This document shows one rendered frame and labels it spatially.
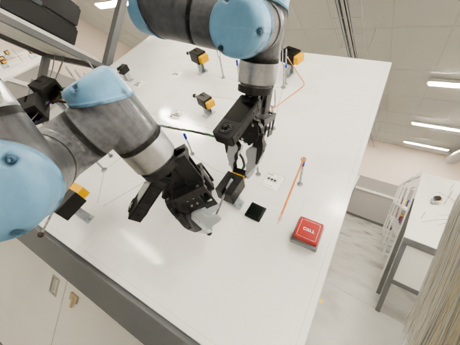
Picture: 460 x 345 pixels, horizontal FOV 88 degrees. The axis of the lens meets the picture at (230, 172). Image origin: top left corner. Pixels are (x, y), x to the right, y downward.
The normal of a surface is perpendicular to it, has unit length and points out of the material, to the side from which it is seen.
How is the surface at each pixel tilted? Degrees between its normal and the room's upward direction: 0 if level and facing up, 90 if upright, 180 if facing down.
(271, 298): 53
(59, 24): 90
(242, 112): 58
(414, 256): 90
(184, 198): 117
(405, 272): 90
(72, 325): 90
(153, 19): 143
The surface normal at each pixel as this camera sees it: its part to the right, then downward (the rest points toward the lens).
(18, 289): -0.41, -0.03
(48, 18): 0.87, 0.31
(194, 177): 0.15, 0.61
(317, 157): -0.15, -0.59
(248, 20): -0.36, 0.49
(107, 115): 0.37, 0.38
